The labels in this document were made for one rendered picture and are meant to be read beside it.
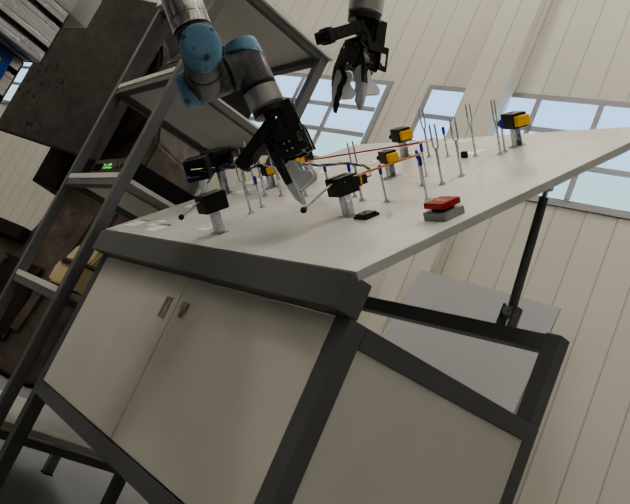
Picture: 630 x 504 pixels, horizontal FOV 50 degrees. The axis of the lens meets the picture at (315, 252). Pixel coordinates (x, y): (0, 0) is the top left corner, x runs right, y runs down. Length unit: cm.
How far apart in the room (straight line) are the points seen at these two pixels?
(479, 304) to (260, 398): 333
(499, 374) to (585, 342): 61
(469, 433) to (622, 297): 323
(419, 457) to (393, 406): 13
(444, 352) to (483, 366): 26
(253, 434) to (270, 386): 8
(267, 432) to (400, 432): 24
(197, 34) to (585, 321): 360
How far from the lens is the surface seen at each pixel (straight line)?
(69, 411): 186
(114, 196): 219
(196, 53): 128
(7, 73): 115
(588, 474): 432
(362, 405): 116
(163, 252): 168
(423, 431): 128
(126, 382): 164
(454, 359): 428
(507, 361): 421
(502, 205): 135
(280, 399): 116
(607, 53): 547
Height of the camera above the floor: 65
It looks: 12 degrees up
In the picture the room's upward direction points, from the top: 24 degrees clockwise
